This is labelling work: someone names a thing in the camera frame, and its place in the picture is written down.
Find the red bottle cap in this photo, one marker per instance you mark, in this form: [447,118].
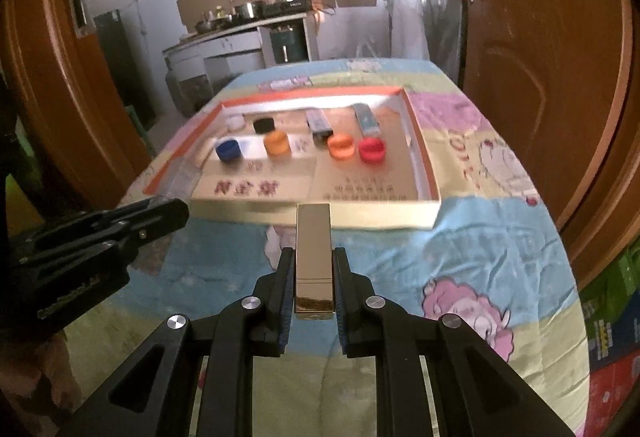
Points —
[372,150]

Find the clear plastic case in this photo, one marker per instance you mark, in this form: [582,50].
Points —
[181,177]

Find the gas stove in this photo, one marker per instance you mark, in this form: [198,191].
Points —
[287,6]

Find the dark pan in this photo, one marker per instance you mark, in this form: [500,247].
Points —
[207,24]

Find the reddish wooden door jamb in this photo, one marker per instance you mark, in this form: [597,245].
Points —
[50,92]
[615,167]

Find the blue bottle cap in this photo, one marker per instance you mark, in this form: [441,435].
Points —
[228,150]

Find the shallow cardboard tray box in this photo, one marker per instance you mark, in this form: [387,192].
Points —
[350,197]

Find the steel pot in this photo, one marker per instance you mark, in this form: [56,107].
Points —
[245,10]

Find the red cardboard box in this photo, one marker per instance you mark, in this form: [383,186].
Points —
[610,397]

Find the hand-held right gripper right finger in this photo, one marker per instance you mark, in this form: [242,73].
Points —
[341,312]

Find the gold lighter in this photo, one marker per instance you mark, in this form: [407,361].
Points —
[313,257]

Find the green air fryer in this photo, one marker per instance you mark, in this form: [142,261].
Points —
[287,47]

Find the white kitchen counter cabinet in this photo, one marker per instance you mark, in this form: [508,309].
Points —
[235,52]

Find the black bottle cap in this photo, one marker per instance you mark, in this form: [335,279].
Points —
[264,124]

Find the clear patterned tube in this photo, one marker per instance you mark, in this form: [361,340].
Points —
[365,117]

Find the white tissue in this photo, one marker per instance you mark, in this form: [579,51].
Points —
[272,242]

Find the dark green cabinet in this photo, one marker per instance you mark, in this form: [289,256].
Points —
[120,62]

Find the cartoon printed blanket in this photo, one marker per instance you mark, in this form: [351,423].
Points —
[490,237]

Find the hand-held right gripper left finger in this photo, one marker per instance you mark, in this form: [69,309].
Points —
[286,307]

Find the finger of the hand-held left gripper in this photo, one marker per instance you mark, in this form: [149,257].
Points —
[150,217]

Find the clear plastic sheet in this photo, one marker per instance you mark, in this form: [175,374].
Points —
[445,27]

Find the green stool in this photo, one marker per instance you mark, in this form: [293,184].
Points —
[137,122]

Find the orange bottle cap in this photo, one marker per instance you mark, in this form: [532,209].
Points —
[341,148]
[276,143]

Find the grey lighter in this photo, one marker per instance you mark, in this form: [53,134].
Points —
[319,123]

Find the green cardboard boxes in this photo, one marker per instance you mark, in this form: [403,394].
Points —
[610,312]

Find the white plastic cover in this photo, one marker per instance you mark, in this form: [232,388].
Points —
[407,27]

